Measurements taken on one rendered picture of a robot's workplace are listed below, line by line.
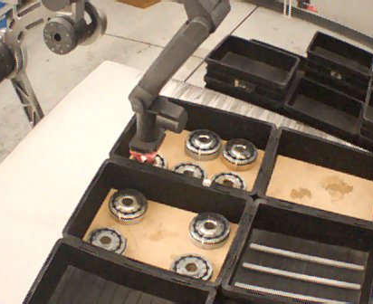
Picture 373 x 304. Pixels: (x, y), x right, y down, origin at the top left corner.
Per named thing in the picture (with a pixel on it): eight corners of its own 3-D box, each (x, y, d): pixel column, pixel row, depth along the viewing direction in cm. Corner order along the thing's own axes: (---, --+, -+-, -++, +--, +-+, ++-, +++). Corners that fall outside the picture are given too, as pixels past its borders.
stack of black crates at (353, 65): (295, 116, 282) (305, 50, 252) (308, 90, 303) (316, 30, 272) (355, 140, 270) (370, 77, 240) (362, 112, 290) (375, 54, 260)
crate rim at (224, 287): (217, 293, 111) (218, 288, 110) (253, 203, 133) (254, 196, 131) (367, 319, 103) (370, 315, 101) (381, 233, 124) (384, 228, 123)
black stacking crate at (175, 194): (68, 261, 127) (60, 236, 119) (109, 187, 147) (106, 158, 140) (213, 310, 118) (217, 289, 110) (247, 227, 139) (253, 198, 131)
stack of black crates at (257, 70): (198, 133, 268) (203, 58, 237) (223, 101, 288) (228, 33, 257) (272, 160, 256) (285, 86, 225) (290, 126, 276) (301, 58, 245)
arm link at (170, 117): (147, 72, 131) (129, 97, 127) (188, 85, 127) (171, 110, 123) (152, 102, 141) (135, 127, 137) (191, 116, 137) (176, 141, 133)
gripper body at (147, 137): (167, 131, 145) (167, 109, 140) (151, 156, 138) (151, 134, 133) (144, 126, 147) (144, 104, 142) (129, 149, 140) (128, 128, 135)
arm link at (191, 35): (214, -13, 97) (190, 15, 92) (236, 3, 98) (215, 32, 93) (142, 76, 134) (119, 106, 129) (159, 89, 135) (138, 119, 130)
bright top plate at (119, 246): (81, 251, 124) (81, 249, 124) (93, 223, 132) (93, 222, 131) (119, 261, 123) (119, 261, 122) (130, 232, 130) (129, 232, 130)
